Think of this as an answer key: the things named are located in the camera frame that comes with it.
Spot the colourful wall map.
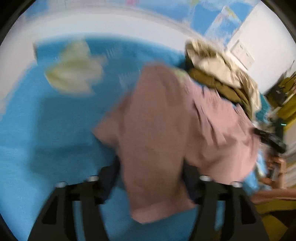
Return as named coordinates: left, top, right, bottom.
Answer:
left=25, top=0, right=258, bottom=46

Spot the cream yellow garment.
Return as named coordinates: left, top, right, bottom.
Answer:
left=185, top=40, right=261, bottom=120

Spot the pink jacket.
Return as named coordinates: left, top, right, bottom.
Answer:
left=93, top=64, right=260, bottom=223

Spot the olive yellow hanging garment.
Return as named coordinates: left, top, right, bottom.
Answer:
left=277, top=72, right=295, bottom=125

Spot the person's right hand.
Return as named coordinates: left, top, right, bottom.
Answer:
left=262, top=154, right=287, bottom=189

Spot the blue floral bed sheet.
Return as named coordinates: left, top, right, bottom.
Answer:
left=0, top=34, right=262, bottom=241

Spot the mustard brown garment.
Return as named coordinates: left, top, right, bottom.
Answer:
left=188, top=68, right=252, bottom=120

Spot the white wall socket panel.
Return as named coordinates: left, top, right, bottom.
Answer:
left=227, top=40, right=254, bottom=70

